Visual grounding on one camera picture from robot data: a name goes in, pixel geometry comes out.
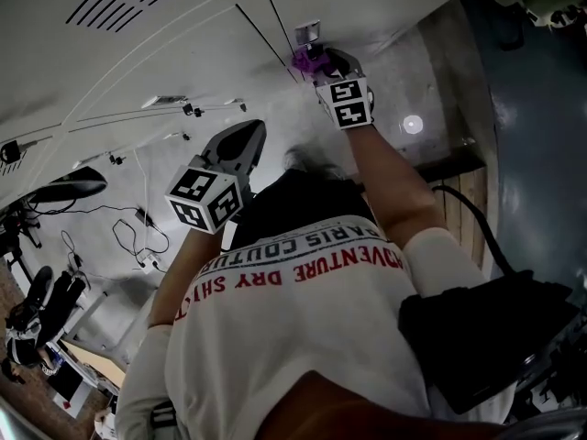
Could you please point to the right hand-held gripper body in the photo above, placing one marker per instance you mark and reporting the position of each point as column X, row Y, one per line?
column 348, row 103

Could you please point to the black waist pouch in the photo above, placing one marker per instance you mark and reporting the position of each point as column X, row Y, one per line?
column 481, row 337

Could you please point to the person's chin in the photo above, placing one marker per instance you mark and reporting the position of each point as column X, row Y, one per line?
column 367, row 410

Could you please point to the wooden slatted bench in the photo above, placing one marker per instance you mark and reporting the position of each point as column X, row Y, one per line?
column 472, row 209

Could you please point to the grey metal locker door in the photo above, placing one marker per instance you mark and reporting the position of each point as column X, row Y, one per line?
column 367, row 12

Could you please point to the white printed t-shirt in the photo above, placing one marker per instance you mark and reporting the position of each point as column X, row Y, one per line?
column 293, row 337

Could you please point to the person's black trousers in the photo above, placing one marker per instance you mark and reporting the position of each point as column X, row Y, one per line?
column 302, row 204

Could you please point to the black office chair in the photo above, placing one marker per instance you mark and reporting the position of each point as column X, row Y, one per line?
column 18, row 227

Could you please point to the white power strip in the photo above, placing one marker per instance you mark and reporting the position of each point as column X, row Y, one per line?
column 149, row 263

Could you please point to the black round stool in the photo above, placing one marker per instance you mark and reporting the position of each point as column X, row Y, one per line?
column 69, row 186

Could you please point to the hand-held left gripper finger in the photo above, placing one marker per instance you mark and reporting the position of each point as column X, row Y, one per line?
column 215, row 147
column 252, row 158

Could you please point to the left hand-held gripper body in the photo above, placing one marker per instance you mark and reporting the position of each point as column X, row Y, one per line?
column 202, row 200

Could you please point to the person's sneaker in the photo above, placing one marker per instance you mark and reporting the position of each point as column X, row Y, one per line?
column 312, row 163

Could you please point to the person's left forearm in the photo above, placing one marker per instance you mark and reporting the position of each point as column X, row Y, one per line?
column 188, row 273

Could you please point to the purple wiping cloth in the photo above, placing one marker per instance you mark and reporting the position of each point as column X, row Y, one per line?
column 302, row 61

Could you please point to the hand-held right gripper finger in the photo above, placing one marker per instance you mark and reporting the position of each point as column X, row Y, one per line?
column 323, row 80
column 357, row 67

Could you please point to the person's right forearm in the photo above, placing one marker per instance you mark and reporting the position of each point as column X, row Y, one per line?
column 394, row 186

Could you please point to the beige metal locker unit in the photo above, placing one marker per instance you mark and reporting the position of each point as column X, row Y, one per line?
column 137, row 62

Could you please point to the hanging locker keys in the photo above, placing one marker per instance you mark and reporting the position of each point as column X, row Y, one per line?
column 187, row 109

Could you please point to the black power adapter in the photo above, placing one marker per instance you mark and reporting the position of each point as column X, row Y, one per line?
column 144, row 217

